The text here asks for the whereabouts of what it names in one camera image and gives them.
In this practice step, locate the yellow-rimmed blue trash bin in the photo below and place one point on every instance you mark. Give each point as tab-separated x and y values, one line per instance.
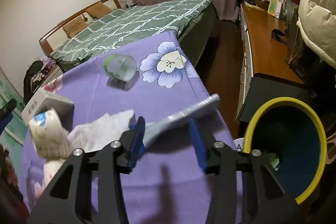
292	130

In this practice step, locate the person's left hand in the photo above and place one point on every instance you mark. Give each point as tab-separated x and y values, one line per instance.
9	179

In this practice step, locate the right brown pillow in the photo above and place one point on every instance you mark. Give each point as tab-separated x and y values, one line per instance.
98	10

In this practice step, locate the brown pillow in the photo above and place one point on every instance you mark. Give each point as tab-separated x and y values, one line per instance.
75	26
98	10

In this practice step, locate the wooden headboard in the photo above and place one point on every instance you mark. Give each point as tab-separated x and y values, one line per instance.
57	36

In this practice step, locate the cream puffer jacket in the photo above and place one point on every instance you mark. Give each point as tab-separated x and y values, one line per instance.
316	22

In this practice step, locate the wooden desk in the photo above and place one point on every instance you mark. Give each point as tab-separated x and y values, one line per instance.
264	72

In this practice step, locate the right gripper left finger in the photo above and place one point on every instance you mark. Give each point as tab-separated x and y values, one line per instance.
87	187

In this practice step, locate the white nightstand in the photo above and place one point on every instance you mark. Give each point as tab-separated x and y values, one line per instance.
46	75

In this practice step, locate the teal wardrobe door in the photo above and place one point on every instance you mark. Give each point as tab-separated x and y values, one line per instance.
14	134

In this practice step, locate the grey foil wrapper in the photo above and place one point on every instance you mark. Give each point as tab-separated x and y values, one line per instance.
181	118

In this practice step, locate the clear green plastic cup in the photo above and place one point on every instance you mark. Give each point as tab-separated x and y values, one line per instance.
121	67

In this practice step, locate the purple floral tablecloth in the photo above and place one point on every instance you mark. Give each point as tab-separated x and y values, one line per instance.
167	184

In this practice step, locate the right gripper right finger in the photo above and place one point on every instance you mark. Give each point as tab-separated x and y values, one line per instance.
264	198

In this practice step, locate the white crumpled tissue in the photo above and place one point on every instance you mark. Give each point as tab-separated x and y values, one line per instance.
96	135

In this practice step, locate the brown handbag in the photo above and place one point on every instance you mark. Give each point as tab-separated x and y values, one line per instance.
300	57

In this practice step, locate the grey-white tea box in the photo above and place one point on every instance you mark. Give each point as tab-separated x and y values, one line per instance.
44	100

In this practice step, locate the black clothes on nightstand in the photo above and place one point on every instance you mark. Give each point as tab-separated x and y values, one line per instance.
33	69

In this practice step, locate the cream paper cup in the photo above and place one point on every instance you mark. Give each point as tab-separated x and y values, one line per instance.
50	168

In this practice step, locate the left brown pillow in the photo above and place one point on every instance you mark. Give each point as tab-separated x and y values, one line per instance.
75	26

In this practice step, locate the bed with green plaid quilt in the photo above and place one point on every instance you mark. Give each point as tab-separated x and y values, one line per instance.
191	21

